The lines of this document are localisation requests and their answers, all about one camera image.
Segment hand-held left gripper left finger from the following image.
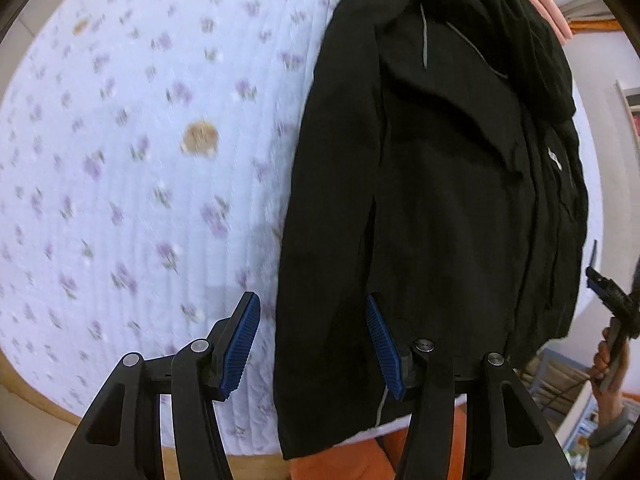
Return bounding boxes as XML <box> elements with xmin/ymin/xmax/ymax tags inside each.
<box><xmin>52</xmin><ymin>291</ymin><xmax>262</xmax><ymax>480</ymax></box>

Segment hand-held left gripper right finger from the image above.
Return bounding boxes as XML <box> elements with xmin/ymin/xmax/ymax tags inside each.
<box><xmin>365</xmin><ymin>294</ymin><xmax>573</xmax><ymax>480</ymax></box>

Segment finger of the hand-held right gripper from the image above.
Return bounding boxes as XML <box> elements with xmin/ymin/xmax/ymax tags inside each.
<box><xmin>585</xmin><ymin>266</ymin><xmax>623</xmax><ymax>306</ymax></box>

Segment black hooded jacket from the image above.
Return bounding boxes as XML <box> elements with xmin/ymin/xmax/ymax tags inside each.
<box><xmin>272</xmin><ymin>0</ymin><xmax>590</xmax><ymax>461</ymax></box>

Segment person's right forearm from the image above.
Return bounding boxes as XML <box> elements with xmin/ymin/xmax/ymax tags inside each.
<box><xmin>587</xmin><ymin>400</ymin><xmax>640</xmax><ymax>480</ymax></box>

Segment person's right hand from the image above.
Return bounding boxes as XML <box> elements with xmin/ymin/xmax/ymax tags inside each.
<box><xmin>590</xmin><ymin>326</ymin><xmax>633</xmax><ymax>413</ymax></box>

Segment person's orange pants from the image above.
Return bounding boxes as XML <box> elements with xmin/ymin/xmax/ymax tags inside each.
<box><xmin>289</xmin><ymin>427</ymin><xmax>416</xmax><ymax>480</ymax></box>

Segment lilac floral bedspread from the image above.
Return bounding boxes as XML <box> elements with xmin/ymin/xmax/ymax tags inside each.
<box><xmin>0</xmin><ymin>0</ymin><xmax>601</xmax><ymax>461</ymax></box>

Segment folded pink blanket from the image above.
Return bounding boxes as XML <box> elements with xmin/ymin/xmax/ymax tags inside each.
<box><xmin>492</xmin><ymin>0</ymin><xmax>572</xmax><ymax>46</ymax></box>

